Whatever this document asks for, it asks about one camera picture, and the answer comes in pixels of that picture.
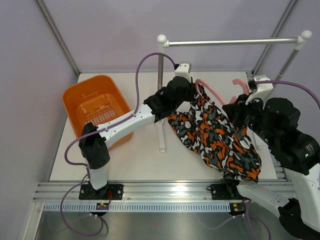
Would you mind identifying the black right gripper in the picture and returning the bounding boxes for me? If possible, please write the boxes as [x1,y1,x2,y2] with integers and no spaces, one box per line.
[223,92,279,147]

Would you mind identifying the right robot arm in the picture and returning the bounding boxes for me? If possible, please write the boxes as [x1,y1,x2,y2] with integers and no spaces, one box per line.
[222,94,320,240]

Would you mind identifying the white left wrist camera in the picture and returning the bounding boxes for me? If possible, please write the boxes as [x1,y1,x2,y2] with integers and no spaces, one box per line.
[174,61,192,82]

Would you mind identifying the aluminium mounting rail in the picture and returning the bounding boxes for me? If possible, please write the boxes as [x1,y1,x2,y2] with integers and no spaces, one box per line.
[33,180,305,203]

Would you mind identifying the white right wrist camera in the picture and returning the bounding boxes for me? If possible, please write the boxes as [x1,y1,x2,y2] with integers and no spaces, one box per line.
[245,74,274,105]

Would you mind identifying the white slotted cable duct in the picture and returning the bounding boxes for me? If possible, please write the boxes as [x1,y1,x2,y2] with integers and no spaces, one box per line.
[43,202,231,213]

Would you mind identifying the pink clothes hanger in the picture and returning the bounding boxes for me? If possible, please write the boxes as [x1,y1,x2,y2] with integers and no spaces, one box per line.
[194,78,250,106]

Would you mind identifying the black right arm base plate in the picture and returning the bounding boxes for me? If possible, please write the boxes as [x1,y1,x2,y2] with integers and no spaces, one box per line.
[206,181,250,201]

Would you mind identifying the camouflage patterned shorts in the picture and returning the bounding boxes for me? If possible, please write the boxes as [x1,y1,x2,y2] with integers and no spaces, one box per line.
[167,85,262,182]

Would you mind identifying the white and silver clothes rack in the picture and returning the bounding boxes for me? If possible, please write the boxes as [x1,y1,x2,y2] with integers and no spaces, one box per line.
[153,30,313,154]

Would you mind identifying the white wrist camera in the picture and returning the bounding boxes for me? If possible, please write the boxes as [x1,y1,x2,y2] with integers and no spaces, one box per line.
[174,61,192,82]
[245,74,274,105]

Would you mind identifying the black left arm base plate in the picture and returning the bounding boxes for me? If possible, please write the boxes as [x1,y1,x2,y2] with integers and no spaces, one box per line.
[78,183,124,201]

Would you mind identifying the orange plastic basket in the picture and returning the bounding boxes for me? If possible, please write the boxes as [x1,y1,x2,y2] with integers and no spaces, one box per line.
[59,74,132,149]

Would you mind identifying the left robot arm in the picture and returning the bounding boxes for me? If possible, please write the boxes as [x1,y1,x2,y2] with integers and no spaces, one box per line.
[78,76,195,200]

